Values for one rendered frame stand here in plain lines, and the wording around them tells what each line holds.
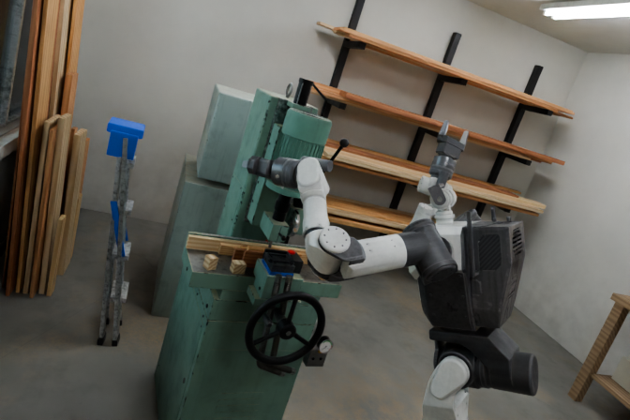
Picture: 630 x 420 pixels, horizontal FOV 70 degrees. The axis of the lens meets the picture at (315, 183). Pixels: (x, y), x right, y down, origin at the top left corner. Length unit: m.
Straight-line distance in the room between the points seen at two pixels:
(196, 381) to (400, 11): 3.47
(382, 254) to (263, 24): 3.09
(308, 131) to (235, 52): 2.43
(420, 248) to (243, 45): 3.05
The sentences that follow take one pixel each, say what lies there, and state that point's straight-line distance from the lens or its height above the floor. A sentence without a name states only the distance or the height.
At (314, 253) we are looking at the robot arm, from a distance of 1.13.
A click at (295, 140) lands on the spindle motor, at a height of 1.41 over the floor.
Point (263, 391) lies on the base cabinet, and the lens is 2.03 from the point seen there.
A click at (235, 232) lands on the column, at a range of 1.98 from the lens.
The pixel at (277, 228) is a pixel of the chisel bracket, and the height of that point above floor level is 1.06.
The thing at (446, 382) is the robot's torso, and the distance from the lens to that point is 1.50.
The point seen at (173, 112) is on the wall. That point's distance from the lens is 4.02.
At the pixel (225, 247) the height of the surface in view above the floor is 0.93.
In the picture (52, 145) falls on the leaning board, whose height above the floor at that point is 0.90.
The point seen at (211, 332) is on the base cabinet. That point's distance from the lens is 1.77.
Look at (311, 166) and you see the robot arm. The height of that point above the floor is 1.41.
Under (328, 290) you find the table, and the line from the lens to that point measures 1.83.
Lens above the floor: 1.65
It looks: 13 degrees down
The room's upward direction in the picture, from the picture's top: 18 degrees clockwise
